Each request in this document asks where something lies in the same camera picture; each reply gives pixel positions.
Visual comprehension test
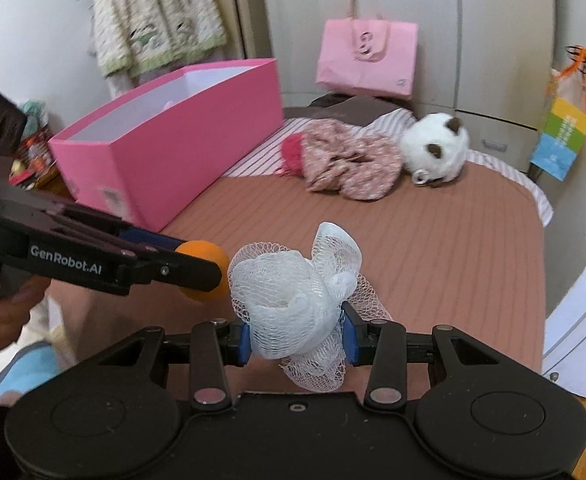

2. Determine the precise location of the orange ball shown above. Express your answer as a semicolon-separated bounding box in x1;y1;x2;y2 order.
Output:
174;240;230;304

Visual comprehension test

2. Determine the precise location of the white mesh bath pouf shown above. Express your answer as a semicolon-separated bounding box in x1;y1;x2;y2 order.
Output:
228;222;392;393

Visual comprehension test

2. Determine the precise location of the fuzzy pink plush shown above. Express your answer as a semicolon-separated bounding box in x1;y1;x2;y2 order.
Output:
279;132;304;177

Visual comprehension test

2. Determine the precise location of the pink floral cloth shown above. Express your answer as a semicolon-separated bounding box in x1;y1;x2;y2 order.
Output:
302;119;404;202

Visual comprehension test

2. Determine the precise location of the white brown plush toy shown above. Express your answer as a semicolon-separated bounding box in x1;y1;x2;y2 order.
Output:
398;113;470;186

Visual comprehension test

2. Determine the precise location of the pink storage box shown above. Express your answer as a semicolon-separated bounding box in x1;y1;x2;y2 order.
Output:
49;58;283;231

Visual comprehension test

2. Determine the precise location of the striped brown bed cover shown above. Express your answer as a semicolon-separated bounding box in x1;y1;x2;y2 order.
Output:
46;93;556;401

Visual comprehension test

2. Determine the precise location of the cream green knit cardigan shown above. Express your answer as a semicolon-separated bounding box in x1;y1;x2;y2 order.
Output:
93;0;228;78

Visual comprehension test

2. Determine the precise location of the pink tote bag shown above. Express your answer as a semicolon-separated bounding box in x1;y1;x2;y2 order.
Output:
316;0;419;100

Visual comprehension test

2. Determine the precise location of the colourful paper gift bag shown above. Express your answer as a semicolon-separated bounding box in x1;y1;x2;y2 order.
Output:
529;46;586;182

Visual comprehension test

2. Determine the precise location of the grey wardrobe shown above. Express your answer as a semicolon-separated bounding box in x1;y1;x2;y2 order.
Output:
265;0;554;170

